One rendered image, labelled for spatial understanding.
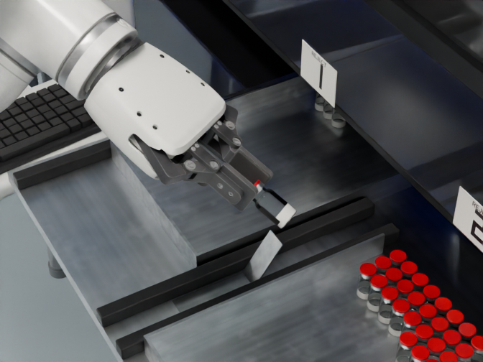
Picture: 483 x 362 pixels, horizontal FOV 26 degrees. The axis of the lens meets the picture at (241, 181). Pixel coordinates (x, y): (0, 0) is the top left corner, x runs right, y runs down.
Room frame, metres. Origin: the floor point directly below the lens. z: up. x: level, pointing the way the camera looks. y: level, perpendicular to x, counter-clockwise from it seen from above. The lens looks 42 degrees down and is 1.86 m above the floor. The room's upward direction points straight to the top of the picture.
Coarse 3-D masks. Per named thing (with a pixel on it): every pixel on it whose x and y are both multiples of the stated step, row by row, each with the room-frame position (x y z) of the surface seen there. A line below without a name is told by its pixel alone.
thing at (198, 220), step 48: (240, 96) 1.23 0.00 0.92; (288, 96) 1.27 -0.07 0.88; (288, 144) 1.16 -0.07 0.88; (336, 144) 1.16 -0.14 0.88; (144, 192) 1.04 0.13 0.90; (192, 192) 1.06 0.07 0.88; (288, 192) 1.06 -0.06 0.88; (336, 192) 1.06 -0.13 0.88; (384, 192) 1.05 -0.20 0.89; (192, 240) 0.97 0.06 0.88; (240, 240) 0.94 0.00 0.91
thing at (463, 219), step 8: (464, 192) 0.88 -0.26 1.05; (464, 200) 0.88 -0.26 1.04; (472, 200) 0.87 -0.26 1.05; (456, 208) 0.89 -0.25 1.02; (464, 208) 0.88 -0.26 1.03; (472, 208) 0.87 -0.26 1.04; (480, 208) 0.86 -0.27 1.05; (456, 216) 0.88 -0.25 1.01; (464, 216) 0.87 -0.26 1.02; (472, 216) 0.86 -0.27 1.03; (456, 224) 0.88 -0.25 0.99; (464, 224) 0.87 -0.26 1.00; (480, 224) 0.85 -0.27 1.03; (464, 232) 0.87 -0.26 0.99; (480, 232) 0.85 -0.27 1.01; (472, 240) 0.86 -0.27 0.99; (480, 248) 0.84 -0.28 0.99
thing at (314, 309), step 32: (352, 256) 0.92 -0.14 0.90; (256, 288) 0.85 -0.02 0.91; (288, 288) 0.87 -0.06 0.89; (320, 288) 0.88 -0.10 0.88; (352, 288) 0.88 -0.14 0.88; (192, 320) 0.81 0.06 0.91; (224, 320) 0.83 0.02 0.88; (256, 320) 0.83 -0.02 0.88; (288, 320) 0.83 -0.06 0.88; (320, 320) 0.83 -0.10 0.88; (352, 320) 0.83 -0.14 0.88; (160, 352) 0.78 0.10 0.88; (192, 352) 0.78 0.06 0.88; (224, 352) 0.78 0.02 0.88; (256, 352) 0.78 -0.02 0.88; (288, 352) 0.78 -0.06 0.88; (320, 352) 0.78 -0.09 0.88; (352, 352) 0.78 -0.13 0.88; (384, 352) 0.78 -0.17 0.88
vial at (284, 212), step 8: (264, 192) 0.69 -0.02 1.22; (272, 192) 0.69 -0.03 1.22; (256, 200) 0.69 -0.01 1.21; (264, 200) 0.69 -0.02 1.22; (272, 200) 0.69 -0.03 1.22; (280, 200) 0.69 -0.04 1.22; (272, 208) 0.68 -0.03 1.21; (280, 208) 0.68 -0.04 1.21; (288, 208) 0.68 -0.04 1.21; (280, 216) 0.68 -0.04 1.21; (288, 216) 0.68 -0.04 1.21; (280, 224) 0.67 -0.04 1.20
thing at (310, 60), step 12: (312, 48) 1.16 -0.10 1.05; (312, 60) 1.16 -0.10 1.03; (324, 60) 1.14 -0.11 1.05; (300, 72) 1.18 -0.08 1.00; (312, 72) 1.16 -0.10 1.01; (324, 72) 1.13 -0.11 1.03; (336, 72) 1.11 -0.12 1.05; (312, 84) 1.16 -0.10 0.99; (324, 84) 1.13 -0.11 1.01; (324, 96) 1.13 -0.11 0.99
